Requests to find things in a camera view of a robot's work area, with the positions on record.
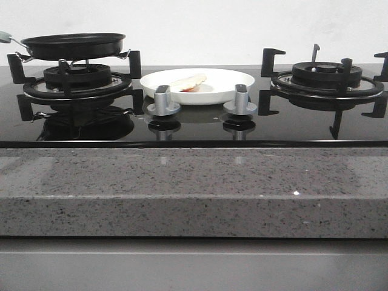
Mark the fried egg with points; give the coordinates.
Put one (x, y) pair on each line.
(188, 83)

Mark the white round plate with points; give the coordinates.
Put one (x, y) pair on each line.
(218, 88)

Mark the silver left stove knob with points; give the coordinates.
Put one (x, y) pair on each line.
(163, 104)

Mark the silver stove knob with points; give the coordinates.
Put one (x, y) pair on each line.
(163, 104)
(241, 104)

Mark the silver right stove knob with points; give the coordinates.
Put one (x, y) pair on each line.
(241, 104)

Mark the left black gas burner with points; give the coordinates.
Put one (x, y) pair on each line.
(78, 83)

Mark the black gas burner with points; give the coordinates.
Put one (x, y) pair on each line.
(327, 81)
(78, 83)

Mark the left black pan support grate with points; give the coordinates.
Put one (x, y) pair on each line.
(135, 63)

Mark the black pan support grate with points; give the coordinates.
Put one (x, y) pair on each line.
(135, 63)
(269, 62)

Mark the right black gas burner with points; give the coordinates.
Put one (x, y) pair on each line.
(327, 81)

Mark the right black pan support grate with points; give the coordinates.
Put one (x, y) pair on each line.
(269, 62)

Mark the black frying pan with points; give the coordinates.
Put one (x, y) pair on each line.
(74, 47)

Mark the black glass stove top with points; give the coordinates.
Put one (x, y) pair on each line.
(124, 122)

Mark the grey cabinet front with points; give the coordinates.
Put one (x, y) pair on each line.
(193, 264)

